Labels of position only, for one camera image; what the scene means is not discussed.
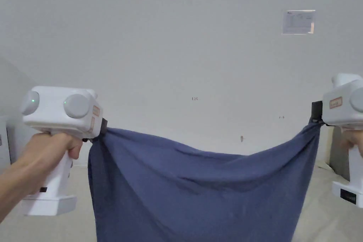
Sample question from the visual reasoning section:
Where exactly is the person's left hand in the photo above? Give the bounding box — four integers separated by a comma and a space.
20, 133, 84, 196

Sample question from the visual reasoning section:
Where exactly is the person's left forearm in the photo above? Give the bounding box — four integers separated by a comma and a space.
0, 151, 38, 227

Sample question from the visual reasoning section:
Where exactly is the white paper notice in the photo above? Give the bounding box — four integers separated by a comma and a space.
282, 9, 316, 35

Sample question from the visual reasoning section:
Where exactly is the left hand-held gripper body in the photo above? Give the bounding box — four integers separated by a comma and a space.
19, 86, 108, 216

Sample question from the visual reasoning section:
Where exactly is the dark blue shirt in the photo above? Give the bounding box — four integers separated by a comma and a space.
88, 124, 321, 242

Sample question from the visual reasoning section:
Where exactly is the person's right hand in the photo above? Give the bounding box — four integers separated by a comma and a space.
339, 129, 363, 158

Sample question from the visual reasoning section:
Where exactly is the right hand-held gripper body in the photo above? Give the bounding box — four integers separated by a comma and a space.
311, 73, 363, 209

